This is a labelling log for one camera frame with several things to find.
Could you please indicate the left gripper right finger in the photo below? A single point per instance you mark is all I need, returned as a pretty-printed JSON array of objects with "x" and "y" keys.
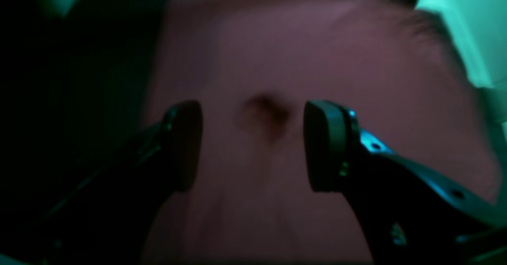
[{"x": 409, "y": 214}]

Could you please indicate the black table cloth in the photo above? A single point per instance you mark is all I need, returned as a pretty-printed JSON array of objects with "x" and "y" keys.
[{"x": 72, "y": 90}]

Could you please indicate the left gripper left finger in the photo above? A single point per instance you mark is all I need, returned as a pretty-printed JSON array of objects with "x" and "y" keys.
[{"x": 105, "y": 218}]

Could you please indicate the red long-sleeve T-shirt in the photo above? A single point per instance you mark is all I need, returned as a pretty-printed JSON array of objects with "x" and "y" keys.
[{"x": 253, "y": 64}]

